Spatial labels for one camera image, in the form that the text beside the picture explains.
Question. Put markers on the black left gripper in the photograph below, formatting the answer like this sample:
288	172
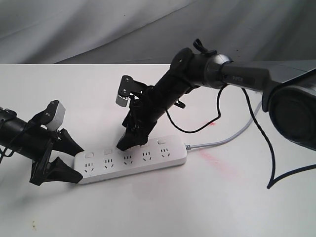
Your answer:
41	141

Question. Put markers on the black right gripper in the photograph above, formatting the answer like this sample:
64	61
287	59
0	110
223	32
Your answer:
145	108

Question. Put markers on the white five-socket power strip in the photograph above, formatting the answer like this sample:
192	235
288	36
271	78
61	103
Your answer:
164	152

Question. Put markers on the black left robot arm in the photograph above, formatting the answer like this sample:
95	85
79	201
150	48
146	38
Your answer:
13	137

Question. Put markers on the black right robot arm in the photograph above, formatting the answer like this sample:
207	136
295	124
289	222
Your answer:
288	91

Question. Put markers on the white backdrop cloth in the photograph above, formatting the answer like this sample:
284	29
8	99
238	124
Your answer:
152	31

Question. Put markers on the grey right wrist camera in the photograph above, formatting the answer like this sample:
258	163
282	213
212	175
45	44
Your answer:
126	87

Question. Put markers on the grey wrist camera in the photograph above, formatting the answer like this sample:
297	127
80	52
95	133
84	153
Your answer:
126	87
58	113

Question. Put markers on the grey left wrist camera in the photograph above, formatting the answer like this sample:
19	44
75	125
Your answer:
58	113

